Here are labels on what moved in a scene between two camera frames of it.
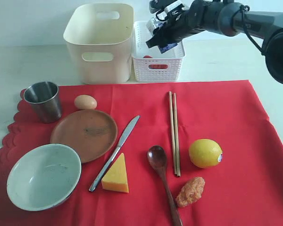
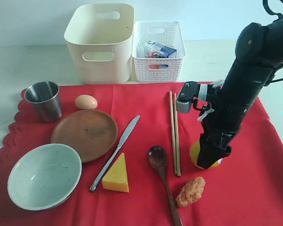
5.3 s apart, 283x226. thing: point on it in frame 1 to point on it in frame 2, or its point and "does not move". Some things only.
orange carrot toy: [191, 192] does not move
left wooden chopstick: [172, 132] does not move
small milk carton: [152, 24] to [153, 50]
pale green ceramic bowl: [44, 177] does not move
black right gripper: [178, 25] to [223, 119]
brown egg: [85, 102] does not move
